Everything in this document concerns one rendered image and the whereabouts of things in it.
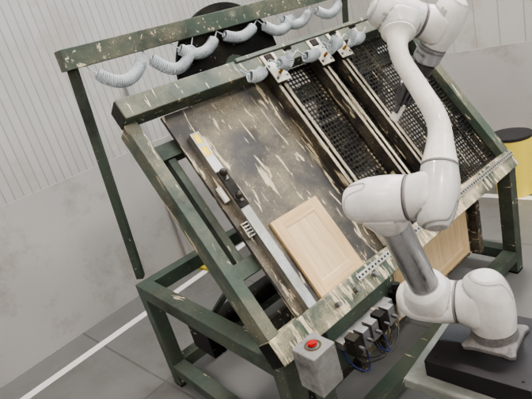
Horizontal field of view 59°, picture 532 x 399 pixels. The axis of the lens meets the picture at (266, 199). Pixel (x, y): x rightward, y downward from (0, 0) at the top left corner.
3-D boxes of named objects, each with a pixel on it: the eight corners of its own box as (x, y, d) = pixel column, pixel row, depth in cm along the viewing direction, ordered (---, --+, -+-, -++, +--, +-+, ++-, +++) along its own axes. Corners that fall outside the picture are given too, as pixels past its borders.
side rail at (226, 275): (257, 346, 199) (268, 341, 190) (120, 138, 214) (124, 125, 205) (267, 337, 202) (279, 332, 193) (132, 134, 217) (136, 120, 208)
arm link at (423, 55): (414, 38, 150) (405, 55, 154) (433, 53, 145) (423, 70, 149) (433, 37, 155) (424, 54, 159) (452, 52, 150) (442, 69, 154)
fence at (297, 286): (305, 310, 208) (309, 308, 205) (187, 138, 221) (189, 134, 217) (312, 304, 211) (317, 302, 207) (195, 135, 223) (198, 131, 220)
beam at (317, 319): (273, 370, 197) (285, 367, 188) (257, 346, 199) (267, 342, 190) (506, 171, 320) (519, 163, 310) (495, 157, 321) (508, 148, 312)
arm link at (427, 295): (461, 332, 172) (401, 327, 184) (465, 292, 181) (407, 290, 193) (402, 205, 123) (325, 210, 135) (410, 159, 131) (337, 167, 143)
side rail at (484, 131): (489, 161, 317) (503, 153, 307) (390, 35, 331) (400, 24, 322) (495, 157, 321) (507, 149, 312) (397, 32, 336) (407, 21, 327)
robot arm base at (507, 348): (533, 322, 173) (531, 309, 171) (514, 362, 158) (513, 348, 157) (481, 312, 185) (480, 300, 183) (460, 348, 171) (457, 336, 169)
